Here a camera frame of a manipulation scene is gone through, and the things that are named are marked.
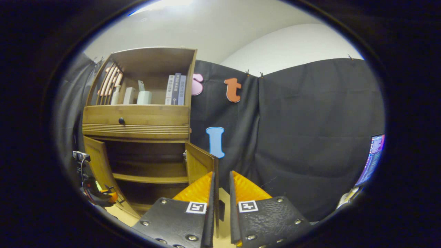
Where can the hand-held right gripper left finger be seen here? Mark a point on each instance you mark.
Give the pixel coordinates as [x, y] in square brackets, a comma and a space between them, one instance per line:
[209, 220]

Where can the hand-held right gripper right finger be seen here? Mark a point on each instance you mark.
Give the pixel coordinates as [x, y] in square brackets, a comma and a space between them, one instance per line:
[234, 213]

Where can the wooden shoe cabinet door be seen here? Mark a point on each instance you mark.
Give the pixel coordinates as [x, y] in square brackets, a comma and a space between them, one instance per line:
[198, 165]
[98, 162]

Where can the wooden double-door shoe cabinet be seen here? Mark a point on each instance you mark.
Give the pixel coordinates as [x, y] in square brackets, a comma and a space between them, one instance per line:
[151, 58]

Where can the black round drawer knob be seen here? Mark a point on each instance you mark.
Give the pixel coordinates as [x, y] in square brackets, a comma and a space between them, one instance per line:
[121, 121]

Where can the wooden ribbed drawer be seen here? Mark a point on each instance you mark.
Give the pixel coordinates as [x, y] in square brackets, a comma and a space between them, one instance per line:
[155, 119]

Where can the white pump bottle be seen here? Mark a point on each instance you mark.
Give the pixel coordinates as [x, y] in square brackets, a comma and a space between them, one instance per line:
[116, 98]

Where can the tall white carton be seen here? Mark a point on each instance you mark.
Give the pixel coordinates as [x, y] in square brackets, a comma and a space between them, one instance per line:
[129, 96]

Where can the black backdrop cloth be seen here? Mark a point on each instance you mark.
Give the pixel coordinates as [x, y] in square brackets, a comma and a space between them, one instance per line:
[310, 137]

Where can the white cup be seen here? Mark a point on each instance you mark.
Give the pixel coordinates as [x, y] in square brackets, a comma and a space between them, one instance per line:
[144, 98]

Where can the white flat object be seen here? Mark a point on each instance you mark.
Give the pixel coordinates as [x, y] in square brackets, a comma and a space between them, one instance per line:
[348, 198]

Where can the grey white tube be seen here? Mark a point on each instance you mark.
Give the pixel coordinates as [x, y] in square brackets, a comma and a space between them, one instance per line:
[141, 86]

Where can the light blue book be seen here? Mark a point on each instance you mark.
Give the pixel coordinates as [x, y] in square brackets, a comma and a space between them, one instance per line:
[182, 91]

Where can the computer monitor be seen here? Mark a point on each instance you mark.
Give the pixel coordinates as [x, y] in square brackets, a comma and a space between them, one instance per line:
[373, 158]

